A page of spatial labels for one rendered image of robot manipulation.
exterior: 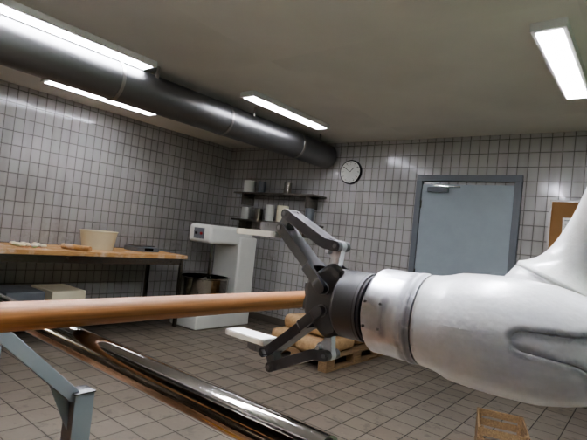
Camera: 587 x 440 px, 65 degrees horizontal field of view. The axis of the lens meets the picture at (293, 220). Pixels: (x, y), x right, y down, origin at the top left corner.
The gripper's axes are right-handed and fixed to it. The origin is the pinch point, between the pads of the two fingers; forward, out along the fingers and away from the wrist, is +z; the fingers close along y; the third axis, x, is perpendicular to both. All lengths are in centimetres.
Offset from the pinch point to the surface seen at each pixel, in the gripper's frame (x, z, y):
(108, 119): 242, 508, -128
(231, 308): 3.1, 5.0, 4.7
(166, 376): -19.6, -11.4, 6.3
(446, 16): 194, 58, -137
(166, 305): -8.5, 4.9, 3.7
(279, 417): -18.7, -23.6, 6.0
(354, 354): 384, 207, 112
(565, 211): 463, 35, -57
